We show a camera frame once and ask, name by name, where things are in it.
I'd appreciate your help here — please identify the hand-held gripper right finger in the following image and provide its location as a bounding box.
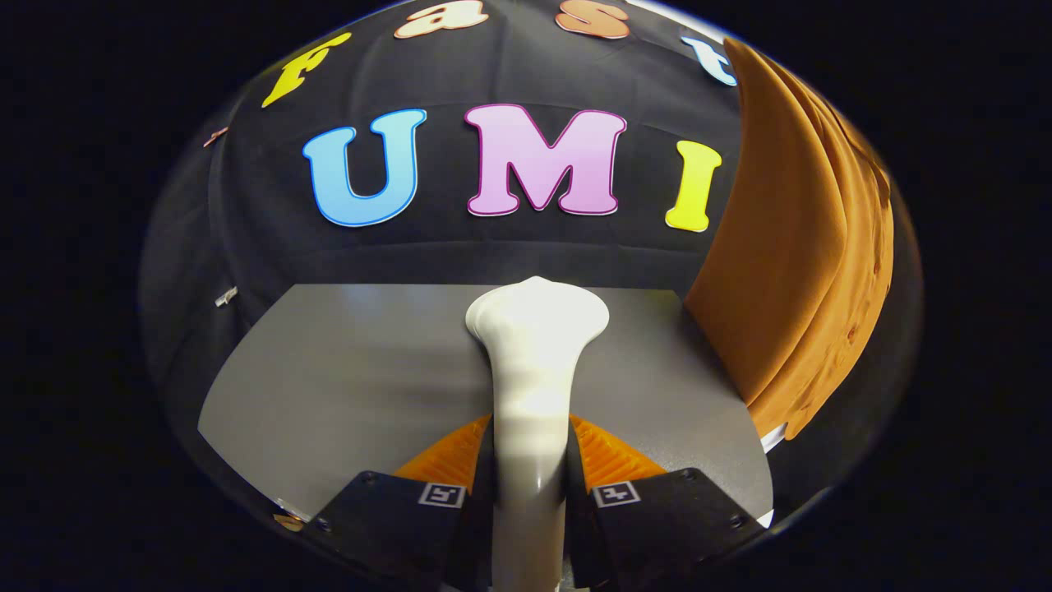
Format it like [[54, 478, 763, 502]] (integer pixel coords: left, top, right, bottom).
[[565, 414, 766, 590]]

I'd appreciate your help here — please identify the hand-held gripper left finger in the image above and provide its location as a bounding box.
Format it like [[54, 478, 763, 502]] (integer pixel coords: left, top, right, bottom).
[[302, 414, 496, 590]]

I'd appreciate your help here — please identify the orange button-up shirt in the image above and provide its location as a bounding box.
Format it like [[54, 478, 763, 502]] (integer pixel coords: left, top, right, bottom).
[[684, 37, 895, 442]]

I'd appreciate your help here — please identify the grey cabinet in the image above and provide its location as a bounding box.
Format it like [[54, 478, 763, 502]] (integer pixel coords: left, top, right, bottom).
[[197, 284, 775, 527]]

